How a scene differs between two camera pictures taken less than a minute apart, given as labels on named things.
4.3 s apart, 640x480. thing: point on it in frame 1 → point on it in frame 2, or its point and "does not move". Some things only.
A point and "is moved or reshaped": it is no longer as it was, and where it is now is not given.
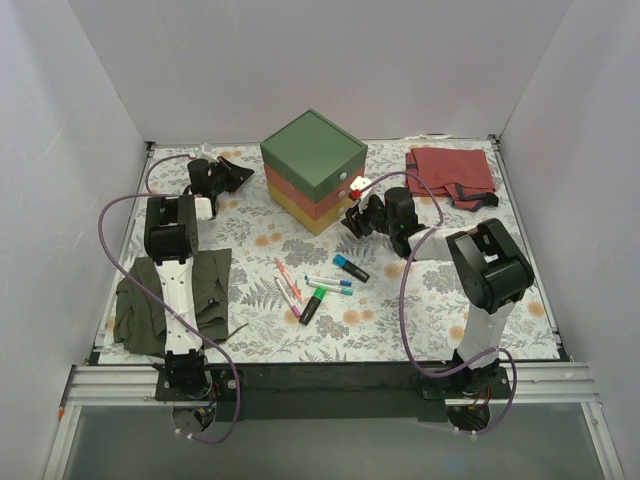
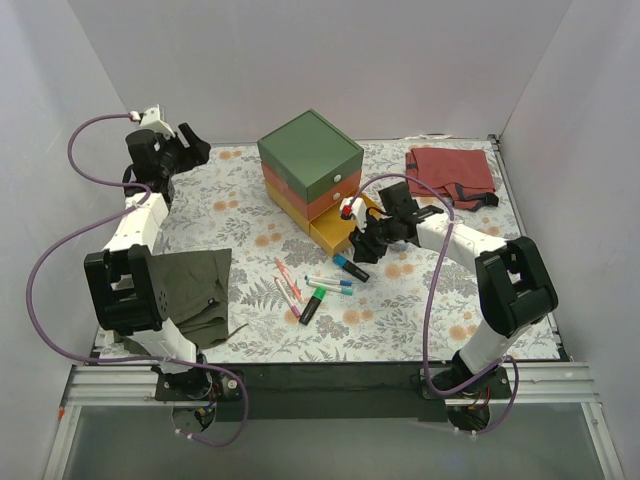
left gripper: (223, 175) → (181, 151)
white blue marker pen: (315, 279) does not move
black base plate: (340, 391) does not move
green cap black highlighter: (312, 305) does not move
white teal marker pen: (344, 290) does not move
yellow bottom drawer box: (302, 218) is moved or reshaped
